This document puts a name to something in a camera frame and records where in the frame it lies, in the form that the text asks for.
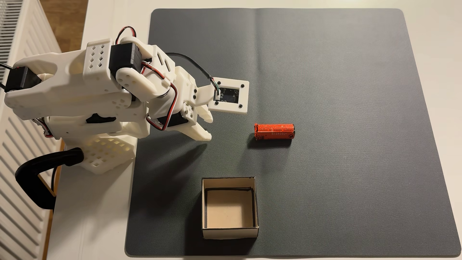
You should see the black camera cable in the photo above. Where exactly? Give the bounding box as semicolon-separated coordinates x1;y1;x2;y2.
165;52;221;91

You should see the white framed wrist camera box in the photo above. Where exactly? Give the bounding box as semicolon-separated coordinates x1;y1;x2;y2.
197;77;250;115

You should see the open cardboard box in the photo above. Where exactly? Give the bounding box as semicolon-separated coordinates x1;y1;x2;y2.
201;176;260;240

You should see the red cylindrical battery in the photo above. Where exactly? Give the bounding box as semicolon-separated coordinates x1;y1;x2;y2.
254;123;296;141

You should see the dark grey table mat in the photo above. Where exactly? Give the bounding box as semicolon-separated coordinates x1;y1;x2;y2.
124;8;462;258

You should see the white wall radiator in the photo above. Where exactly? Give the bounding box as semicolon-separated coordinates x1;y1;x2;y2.
0;0;64;260

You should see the black table clamp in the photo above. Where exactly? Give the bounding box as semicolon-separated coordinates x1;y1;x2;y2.
15;147;84;210

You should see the red black servo wire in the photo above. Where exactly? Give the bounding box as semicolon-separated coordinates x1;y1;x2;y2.
115;26;180;131

